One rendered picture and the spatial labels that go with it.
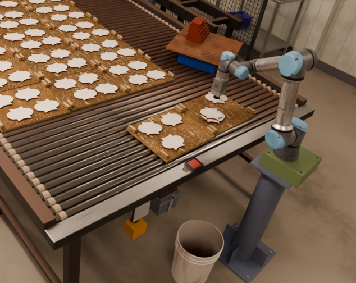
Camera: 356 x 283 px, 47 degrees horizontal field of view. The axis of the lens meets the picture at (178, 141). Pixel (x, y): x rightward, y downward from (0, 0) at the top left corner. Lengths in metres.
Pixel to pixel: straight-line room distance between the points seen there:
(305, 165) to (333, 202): 1.45
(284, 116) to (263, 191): 0.59
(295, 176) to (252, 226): 0.57
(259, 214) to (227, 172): 1.06
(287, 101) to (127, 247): 1.52
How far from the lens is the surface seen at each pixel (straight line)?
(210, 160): 2.32
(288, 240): 3.37
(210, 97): 2.55
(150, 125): 2.42
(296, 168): 2.41
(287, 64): 2.09
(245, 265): 3.07
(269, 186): 2.56
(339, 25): 5.90
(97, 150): 2.25
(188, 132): 2.44
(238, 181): 3.65
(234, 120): 2.66
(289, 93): 2.15
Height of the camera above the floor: 2.39
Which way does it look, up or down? 38 degrees down
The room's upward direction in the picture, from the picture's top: 13 degrees clockwise
